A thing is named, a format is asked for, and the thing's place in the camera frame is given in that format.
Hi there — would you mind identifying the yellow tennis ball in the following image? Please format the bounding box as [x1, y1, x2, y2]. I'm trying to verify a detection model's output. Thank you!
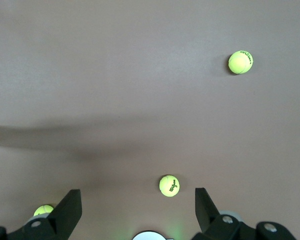
[227, 50, 254, 75]

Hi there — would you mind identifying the yellow tennis ball Head print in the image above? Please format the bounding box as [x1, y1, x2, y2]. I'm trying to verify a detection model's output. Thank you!
[33, 204, 55, 218]

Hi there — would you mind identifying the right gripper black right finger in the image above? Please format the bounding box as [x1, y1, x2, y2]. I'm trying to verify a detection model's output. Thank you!
[191, 187, 297, 240]

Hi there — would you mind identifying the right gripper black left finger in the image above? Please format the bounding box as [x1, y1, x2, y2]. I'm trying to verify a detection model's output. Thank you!
[0, 189, 83, 240]

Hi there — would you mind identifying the yellow tennis ball Wilson print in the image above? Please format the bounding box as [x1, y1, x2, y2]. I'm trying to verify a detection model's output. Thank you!
[158, 174, 181, 197]

